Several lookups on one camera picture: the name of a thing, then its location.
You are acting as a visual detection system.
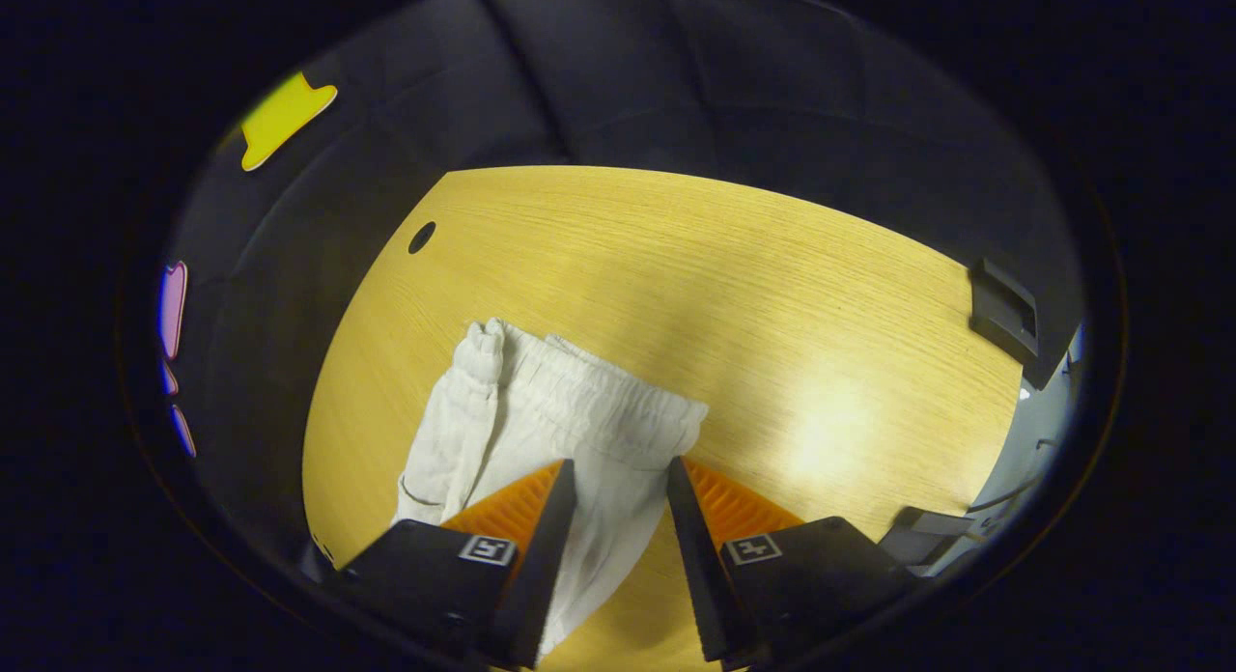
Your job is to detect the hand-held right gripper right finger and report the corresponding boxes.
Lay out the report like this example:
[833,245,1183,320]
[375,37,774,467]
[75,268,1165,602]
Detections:
[664,456,920,667]

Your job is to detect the black backdrop cloth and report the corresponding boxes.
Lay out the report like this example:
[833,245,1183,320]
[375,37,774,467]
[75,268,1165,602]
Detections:
[159,0,1087,576]

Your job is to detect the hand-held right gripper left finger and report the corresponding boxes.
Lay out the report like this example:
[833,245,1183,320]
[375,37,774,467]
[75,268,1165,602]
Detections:
[331,458,578,671]

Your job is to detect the white jeans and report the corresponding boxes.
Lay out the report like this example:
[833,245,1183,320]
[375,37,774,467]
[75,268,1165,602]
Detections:
[391,317,711,658]

